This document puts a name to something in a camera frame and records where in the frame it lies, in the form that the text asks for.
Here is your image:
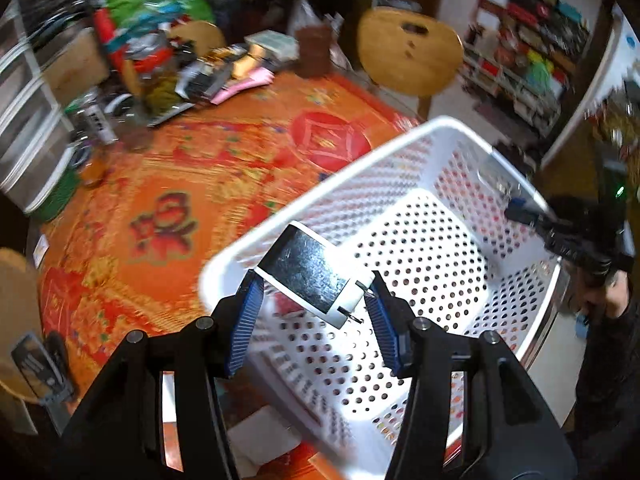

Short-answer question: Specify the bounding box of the pink packet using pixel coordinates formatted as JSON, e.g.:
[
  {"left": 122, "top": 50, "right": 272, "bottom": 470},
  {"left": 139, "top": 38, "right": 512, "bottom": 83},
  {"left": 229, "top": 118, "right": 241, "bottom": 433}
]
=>
[{"left": 210, "top": 69, "right": 275, "bottom": 106}]

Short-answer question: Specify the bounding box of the glass jar with orange contents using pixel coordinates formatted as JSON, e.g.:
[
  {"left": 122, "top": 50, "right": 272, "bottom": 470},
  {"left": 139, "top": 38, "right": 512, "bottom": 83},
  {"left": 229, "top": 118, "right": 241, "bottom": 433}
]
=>
[{"left": 80, "top": 147, "right": 108, "bottom": 188}]

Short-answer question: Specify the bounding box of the person's right forearm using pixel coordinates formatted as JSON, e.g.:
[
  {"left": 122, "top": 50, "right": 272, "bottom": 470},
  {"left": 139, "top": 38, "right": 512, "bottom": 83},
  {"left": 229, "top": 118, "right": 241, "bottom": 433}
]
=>
[{"left": 574, "top": 290, "right": 640, "bottom": 480}]

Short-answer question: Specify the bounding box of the clear plastic bag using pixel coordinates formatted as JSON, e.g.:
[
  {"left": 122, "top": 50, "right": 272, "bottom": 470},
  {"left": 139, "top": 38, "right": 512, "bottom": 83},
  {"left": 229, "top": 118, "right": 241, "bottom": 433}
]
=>
[{"left": 290, "top": 0, "right": 346, "bottom": 36}]

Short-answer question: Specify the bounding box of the black and white labelled bottle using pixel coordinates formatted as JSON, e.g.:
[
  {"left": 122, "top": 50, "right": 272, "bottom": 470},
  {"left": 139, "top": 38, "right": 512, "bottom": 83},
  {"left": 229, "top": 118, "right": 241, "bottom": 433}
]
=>
[{"left": 82, "top": 105, "right": 113, "bottom": 146}]

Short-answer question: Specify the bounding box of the metal binder clip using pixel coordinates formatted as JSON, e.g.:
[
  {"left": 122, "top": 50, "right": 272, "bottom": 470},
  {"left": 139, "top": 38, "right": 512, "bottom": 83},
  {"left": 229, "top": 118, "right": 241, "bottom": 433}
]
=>
[{"left": 495, "top": 177, "right": 521, "bottom": 201}]

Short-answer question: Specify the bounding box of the white charger with black face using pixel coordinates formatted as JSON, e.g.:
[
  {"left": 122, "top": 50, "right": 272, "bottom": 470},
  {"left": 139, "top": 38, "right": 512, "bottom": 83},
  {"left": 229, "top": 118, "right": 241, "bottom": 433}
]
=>
[{"left": 255, "top": 221, "right": 375, "bottom": 330}]

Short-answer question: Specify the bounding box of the wooden chair with handle hole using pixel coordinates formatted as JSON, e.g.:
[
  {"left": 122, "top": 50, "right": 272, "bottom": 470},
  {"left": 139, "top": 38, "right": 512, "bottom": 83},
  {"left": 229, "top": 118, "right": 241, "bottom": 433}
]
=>
[{"left": 357, "top": 7, "right": 466, "bottom": 121}]

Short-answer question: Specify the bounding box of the black slotted spatula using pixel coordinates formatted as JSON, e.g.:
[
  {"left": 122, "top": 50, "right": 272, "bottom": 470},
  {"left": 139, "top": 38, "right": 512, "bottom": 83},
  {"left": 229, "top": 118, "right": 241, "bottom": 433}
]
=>
[{"left": 11, "top": 332, "right": 76, "bottom": 403}]

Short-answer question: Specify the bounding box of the person's right hand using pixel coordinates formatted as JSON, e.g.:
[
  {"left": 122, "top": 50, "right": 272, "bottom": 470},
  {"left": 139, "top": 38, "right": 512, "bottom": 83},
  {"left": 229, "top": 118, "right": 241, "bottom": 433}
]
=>
[{"left": 582, "top": 267, "right": 634, "bottom": 318}]

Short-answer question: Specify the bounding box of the red patterned tablecloth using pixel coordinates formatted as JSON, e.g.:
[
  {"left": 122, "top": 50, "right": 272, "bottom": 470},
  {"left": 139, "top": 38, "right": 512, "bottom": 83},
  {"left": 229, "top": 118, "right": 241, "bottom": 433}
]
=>
[{"left": 37, "top": 67, "right": 426, "bottom": 480}]

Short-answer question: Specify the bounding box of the glass jar with green contents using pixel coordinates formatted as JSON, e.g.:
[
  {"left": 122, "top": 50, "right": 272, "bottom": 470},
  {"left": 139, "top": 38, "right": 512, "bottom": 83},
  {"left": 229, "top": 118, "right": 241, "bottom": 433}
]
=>
[{"left": 135, "top": 35, "right": 181, "bottom": 116}]

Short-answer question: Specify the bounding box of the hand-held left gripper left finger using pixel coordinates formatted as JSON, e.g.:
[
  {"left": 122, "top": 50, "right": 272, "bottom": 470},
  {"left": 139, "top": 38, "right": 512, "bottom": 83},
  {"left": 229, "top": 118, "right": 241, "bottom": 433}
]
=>
[{"left": 50, "top": 271, "right": 266, "bottom": 480}]

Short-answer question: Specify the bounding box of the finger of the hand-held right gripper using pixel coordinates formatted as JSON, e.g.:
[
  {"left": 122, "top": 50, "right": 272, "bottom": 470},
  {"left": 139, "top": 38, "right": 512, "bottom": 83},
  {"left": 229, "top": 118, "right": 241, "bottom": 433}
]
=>
[{"left": 504, "top": 198, "right": 557, "bottom": 234}]

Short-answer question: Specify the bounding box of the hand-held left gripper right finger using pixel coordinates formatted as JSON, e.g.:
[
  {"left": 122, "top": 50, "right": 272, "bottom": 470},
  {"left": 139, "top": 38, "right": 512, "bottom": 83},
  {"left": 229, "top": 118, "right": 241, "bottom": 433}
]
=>
[{"left": 365, "top": 271, "right": 576, "bottom": 480}]

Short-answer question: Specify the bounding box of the clear plastic drawer unit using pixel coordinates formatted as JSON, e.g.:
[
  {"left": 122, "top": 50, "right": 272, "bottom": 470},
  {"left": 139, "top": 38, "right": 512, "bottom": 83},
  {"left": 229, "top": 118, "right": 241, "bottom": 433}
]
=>
[{"left": 0, "top": 0, "right": 76, "bottom": 213}]

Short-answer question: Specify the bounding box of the shelf of colourful goods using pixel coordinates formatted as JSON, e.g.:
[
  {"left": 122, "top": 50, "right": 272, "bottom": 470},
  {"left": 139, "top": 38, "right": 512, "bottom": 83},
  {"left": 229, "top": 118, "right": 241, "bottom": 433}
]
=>
[{"left": 460, "top": 0, "right": 591, "bottom": 141}]

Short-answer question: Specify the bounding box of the green coiled mat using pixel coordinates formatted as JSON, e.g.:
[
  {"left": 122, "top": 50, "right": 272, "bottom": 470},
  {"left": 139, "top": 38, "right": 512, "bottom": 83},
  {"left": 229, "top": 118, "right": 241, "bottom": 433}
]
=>
[{"left": 32, "top": 167, "right": 78, "bottom": 223}]

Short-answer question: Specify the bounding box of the white perforated plastic basket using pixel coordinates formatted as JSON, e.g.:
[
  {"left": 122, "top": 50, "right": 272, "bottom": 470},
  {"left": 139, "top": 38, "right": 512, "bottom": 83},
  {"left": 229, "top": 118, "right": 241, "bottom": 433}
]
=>
[{"left": 197, "top": 116, "right": 566, "bottom": 480}]

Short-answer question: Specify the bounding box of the white paper sheet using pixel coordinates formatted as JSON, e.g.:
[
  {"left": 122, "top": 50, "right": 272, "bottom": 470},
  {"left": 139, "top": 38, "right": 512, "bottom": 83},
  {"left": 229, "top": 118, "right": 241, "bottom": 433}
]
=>
[{"left": 227, "top": 405, "right": 303, "bottom": 476}]

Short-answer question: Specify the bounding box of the brown cylindrical container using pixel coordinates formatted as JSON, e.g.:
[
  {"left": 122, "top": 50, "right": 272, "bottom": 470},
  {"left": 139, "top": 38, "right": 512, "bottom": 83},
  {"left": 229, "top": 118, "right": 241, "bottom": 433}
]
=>
[{"left": 295, "top": 22, "right": 333, "bottom": 78}]

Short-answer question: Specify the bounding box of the pale green box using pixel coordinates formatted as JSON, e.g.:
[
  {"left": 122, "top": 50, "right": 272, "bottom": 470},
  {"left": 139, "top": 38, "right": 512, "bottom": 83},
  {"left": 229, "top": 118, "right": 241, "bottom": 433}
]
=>
[{"left": 245, "top": 30, "right": 296, "bottom": 58}]

